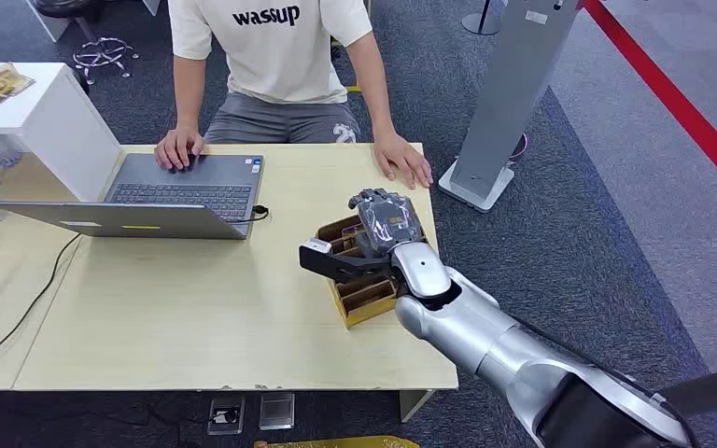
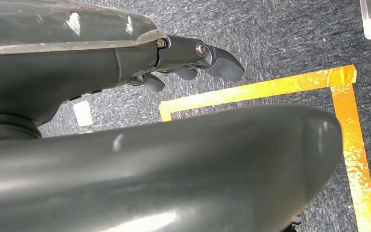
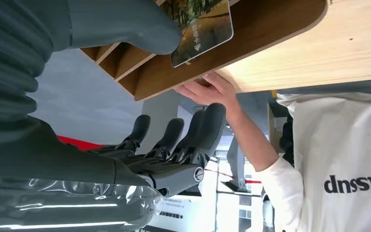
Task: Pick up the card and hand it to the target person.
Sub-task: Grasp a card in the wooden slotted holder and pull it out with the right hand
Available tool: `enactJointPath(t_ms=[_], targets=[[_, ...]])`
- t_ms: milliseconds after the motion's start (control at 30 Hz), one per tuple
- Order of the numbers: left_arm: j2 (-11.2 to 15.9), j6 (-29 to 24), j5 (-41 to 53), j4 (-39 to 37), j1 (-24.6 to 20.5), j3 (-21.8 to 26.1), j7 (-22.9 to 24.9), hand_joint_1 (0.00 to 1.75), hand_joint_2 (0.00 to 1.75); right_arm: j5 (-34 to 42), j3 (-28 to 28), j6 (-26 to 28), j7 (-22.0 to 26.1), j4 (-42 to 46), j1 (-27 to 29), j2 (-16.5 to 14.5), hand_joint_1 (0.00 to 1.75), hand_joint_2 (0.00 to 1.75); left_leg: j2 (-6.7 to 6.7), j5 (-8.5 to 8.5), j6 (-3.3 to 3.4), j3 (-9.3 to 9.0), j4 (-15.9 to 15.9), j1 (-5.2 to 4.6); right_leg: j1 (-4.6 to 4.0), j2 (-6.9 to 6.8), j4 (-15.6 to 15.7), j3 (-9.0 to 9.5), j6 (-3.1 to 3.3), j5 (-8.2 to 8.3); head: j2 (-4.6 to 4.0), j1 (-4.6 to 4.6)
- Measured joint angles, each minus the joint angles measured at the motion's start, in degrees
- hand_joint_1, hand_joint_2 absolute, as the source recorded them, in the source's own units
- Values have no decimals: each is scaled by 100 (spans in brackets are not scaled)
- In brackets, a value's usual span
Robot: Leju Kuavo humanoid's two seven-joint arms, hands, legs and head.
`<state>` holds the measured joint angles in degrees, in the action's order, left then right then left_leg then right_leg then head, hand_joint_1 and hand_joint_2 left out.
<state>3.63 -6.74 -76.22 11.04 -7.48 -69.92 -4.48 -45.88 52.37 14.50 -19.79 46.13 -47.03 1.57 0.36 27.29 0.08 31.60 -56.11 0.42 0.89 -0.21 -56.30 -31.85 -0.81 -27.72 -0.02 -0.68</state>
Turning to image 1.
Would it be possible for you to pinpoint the person's right hand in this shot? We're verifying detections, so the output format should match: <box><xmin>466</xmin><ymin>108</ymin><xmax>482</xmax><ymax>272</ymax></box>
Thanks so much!
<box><xmin>153</xmin><ymin>126</ymin><xmax>205</xmax><ymax>173</ymax></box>

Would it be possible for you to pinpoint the person's left hand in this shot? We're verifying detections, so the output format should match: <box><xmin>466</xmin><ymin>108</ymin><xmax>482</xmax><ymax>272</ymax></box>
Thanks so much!
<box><xmin>373</xmin><ymin>131</ymin><xmax>434</xmax><ymax>190</ymax></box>

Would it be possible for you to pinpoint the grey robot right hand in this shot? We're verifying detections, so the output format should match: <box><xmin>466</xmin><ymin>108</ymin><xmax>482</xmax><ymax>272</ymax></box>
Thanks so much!
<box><xmin>348</xmin><ymin>188</ymin><xmax>426</xmax><ymax>259</ymax></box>

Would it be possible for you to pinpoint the wooden card holder box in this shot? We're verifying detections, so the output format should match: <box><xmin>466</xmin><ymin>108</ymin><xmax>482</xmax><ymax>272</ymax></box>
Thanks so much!
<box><xmin>315</xmin><ymin>213</ymin><xmax>427</xmax><ymax>329</ymax></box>

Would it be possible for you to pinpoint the person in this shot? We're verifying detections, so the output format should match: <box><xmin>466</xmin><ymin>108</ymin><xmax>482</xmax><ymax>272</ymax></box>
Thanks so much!
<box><xmin>153</xmin><ymin>0</ymin><xmax>434</xmax><ymax>190</ymax></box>

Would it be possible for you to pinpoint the grey laptop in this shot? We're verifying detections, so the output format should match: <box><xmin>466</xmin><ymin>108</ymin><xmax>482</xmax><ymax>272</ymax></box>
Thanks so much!
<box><xmin>0</xmin><ymin>153</ymin><xmax>266</xmax><ymax>241</ymax></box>

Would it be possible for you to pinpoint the white cabinet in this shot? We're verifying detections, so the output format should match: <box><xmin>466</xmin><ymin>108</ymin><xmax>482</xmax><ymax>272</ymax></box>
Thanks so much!
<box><xmin>0</xmin><ymin>62</ymin><xmax>124</xmax><ymax>203</ymax></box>

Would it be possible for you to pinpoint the chrome office chair base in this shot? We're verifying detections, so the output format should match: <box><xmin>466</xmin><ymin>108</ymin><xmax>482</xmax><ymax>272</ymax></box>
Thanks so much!
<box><xmin>72</xmin><ymin>35</ymin><xmax>141</xmax><ymax>86</ymax></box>

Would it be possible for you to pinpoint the grey kiosk stand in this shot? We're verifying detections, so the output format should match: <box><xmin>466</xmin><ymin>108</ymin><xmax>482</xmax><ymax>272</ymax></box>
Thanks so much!
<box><xmin>437</xmin><ymin>0</ymin><xmax>583</xmax><ymax>215</ymax></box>

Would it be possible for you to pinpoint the round stanchion base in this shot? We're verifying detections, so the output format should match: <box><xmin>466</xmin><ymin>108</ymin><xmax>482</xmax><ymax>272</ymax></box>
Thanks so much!
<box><xmin>460</xmin><ymin>0</ymin><xmax>504</xmax><ymax>37</ymax></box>

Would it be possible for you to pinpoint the white table leg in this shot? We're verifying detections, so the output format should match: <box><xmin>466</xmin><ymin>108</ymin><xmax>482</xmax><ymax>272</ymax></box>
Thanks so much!
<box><xmin>398</xmin><ymin>389</ymin><xmax>436</xmax><ymax>424</ymax></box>

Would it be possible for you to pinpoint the closed metal floor socket box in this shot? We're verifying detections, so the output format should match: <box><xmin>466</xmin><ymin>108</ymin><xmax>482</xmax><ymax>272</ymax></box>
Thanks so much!
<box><xmin>259</xmin><ymin>393</ymin><xmax>297</xmax><ymax>431</ymax></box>

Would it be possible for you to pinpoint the yellow patterned object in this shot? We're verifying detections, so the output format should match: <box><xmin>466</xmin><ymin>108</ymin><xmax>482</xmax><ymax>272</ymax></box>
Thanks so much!
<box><xmin>253</xmin><ymin>435</ymin><xmax>422</xmax><ymax>448</ymax></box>

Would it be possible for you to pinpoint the floor socket box with plug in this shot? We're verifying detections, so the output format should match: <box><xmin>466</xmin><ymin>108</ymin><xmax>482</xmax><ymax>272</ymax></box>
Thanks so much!
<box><xmin>207</xmin><ymin>395</ymin><xmax>246</xmax><ymax>437</ymax></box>

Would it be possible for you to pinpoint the red barrier belt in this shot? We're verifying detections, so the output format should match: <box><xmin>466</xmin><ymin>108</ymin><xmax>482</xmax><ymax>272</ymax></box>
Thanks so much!
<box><xmin>581</xmin><ymin>0</ymin><xmax>717</xmax><ymax>210</ymax></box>

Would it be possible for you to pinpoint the black usb plug cable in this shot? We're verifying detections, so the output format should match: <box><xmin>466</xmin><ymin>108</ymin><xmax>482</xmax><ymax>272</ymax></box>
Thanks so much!
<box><xmin>233</xmin><ymin>204</ymin><xmax>271</xmax><ymax>225</ymax></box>

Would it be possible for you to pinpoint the pink cable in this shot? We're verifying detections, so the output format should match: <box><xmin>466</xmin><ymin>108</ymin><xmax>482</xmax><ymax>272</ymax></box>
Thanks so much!
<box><xmin>508</xmin><ymin>132</ymin><xmax>529</xmax><ymax>163</ymax></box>

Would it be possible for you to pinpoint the black laptop power cable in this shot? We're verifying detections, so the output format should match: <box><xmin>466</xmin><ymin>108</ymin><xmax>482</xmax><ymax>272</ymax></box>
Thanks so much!
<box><xmin>0</xmin><ymin>233</ymin><xmax>82</xmax><ymax>385</ymax></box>

